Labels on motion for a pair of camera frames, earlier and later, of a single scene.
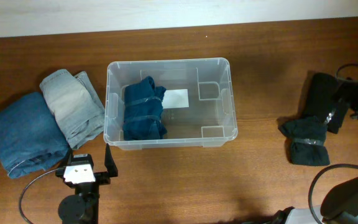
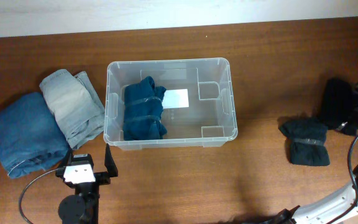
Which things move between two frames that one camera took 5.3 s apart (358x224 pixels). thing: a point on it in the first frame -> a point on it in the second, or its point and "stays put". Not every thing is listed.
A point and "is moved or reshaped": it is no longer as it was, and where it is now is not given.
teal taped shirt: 143,110 stays put
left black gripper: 104,177 stays put
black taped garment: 324,101 is moved or reshaped
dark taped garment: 307,136 stays put
